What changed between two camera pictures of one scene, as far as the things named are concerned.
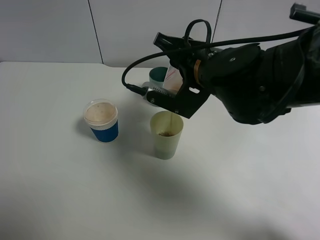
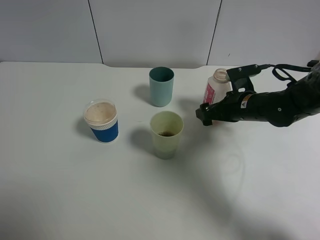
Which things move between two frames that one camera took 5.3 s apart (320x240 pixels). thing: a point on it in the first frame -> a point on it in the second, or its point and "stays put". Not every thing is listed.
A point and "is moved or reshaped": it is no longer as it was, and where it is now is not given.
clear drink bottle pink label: [173, 81] is moved or reshaped
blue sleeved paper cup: [101, 115] stays put
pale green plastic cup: [166, 127] stays put
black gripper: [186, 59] -> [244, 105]
